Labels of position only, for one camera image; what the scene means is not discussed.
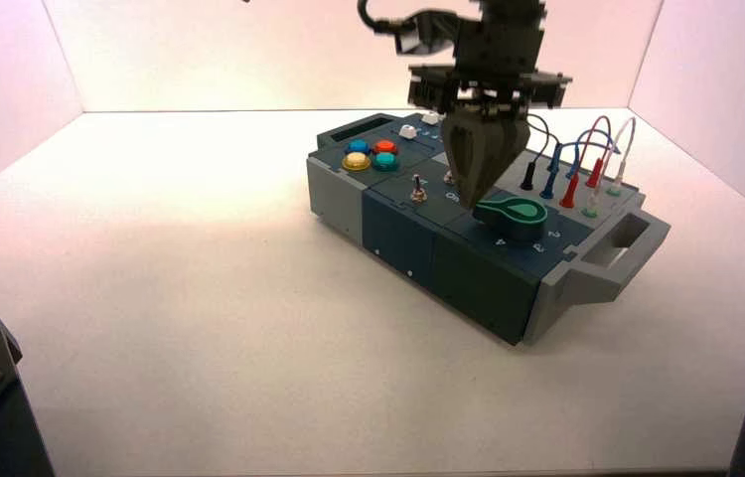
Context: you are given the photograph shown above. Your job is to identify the black jumper cable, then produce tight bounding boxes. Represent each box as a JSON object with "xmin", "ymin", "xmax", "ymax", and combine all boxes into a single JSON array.
[{"xmin": 520, "ymin": 112, "xmax": 561, "ymax": 192}]

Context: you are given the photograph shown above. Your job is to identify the green rotary knob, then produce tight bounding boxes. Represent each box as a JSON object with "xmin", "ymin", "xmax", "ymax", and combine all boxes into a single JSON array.
[{"xmin": 473, "ymin": 195, "xmax": 549, "ymax": 242}]

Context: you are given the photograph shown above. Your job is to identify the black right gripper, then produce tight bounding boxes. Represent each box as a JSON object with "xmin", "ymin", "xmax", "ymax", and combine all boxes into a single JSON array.
[{"xmin": 408, "ymin": 18, "xmax": 574, "ymax": 208}]

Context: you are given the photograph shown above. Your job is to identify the red jumper cable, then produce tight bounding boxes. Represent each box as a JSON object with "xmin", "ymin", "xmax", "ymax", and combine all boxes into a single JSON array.
[{"xmin": 559, "ymin": 115, "xmax": 613, "ymax": 210}]

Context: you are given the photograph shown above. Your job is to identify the blue jumper cable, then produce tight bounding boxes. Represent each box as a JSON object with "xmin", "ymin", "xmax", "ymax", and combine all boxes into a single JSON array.
[{"xmin": 539, "ymin": 128, "xmax": 623, "ymax": 201}]

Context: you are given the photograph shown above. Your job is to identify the blue grey control box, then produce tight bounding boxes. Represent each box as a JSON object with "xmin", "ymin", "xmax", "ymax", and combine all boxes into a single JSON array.
[{"xmin": 306, "ymin": 112, "xmax": 671, "ymax": 347}]

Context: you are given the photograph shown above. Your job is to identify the black camera cable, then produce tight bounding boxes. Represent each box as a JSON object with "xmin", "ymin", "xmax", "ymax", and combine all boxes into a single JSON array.
[{"xmin": 357, "ymin": 0, "xmax": 414, "ymax": 36}]

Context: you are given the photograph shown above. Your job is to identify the white jumper cable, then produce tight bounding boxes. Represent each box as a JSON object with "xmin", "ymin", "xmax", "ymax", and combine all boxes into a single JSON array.
[{"xmin": 580, "ymin": 116, "xmax": 637, "ymax": 220}]

